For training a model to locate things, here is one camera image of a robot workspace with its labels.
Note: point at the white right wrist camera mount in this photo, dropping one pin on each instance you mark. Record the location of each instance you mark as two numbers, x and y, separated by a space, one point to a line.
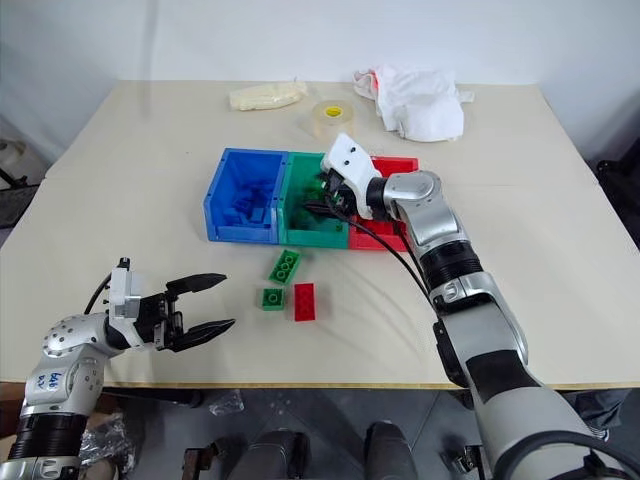
352 162

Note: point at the clear tape roll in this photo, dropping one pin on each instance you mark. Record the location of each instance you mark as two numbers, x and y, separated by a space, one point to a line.
331 119

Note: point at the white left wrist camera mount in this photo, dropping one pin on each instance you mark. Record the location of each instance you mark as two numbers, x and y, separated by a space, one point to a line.
125 295

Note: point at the cream plastic bag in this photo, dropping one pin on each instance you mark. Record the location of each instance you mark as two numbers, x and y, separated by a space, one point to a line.
267 96

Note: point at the red plastic bin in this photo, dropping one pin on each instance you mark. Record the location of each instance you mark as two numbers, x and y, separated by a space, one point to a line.
395 164

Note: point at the crumpled clear plastic bag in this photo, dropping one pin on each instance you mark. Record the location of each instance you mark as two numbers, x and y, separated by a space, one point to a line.
105 445

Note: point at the small green building block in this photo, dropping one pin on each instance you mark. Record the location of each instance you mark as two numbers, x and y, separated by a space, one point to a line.
272 299

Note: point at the red building block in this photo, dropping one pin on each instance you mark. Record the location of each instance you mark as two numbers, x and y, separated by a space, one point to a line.
305 301

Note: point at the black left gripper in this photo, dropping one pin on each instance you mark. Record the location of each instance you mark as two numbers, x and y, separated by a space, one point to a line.
159 320

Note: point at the green plastic bin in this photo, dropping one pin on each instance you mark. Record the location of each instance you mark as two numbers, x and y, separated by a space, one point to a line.
300 175

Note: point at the blue plastic bin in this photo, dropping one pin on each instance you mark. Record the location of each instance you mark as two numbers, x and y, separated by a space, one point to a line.
235 175

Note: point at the small clear plastic wrapper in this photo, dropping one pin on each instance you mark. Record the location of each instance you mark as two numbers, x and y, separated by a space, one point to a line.
225 401

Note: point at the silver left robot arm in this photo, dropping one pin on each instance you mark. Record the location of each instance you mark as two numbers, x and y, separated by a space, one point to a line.
60 345

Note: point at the crumpled white cloth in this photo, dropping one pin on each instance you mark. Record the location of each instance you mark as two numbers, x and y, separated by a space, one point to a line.
420 102

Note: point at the dark equipment beside table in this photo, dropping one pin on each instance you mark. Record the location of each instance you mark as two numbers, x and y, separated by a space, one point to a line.
17 190

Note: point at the dark rounded shape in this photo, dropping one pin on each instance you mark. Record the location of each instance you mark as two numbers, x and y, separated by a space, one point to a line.
280 455
390 450

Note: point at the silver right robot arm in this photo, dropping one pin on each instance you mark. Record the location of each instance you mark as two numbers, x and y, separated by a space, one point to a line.
480 320

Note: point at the blue building block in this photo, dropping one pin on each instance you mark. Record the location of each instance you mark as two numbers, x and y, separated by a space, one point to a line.
257 216

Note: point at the long green building block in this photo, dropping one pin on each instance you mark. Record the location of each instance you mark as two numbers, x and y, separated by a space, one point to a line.
285 266

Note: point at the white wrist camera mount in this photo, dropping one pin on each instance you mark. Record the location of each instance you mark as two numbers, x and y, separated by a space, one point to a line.
352 162
125 295

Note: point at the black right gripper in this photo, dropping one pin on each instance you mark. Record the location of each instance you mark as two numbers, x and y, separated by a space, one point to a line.
337 192

